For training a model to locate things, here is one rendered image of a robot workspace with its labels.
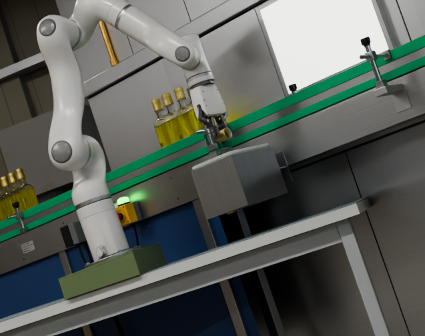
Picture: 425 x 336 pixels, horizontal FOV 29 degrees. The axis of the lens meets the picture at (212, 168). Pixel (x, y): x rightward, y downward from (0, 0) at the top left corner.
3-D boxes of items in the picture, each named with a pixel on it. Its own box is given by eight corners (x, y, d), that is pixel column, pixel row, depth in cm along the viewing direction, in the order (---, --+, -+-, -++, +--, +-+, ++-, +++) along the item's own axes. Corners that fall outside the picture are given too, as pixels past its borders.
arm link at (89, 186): (69, 211, 263) (45, 141, 265) (92, 209, 281) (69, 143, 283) (103, 198, 260) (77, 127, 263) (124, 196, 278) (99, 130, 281)
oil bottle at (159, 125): (189, 169, 306) (171, 113, 307) (180, 171, 301) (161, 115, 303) (179, 173, 309) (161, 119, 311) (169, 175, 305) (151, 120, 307)
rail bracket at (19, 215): (30, 231, 340) (20, 200, 341) (16, 235, 335) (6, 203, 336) (24, 234, 343) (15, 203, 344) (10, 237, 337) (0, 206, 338)
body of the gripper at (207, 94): (203, 86, 265) (215, 119, 264) (182, 89, 257) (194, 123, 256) (220, 77, 260) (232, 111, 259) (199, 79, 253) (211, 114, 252)
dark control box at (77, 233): (95, 239, 315) (87, 218, 316) (79, 244, 309) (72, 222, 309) (81, 245, 320) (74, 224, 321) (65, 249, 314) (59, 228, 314)
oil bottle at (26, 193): (47, 228, 359) (27, 166, 361) (37, 231, 354) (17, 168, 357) (39, 231, 362) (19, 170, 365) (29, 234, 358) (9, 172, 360)
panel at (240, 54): (398, 51, 263) (362, -49, 265) (394, 51, 260) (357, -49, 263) (194, 142, 318) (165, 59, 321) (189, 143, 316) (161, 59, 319)
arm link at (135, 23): (118, -3, 254) (200, 47, 247) (135, 7, 269) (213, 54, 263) (103, 23, 255) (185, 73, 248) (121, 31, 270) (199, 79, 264)
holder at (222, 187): (297, 189, 268) (281, 144, 269) (248, 205, 246) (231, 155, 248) (257, 204, 279) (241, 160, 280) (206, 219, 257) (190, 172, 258)
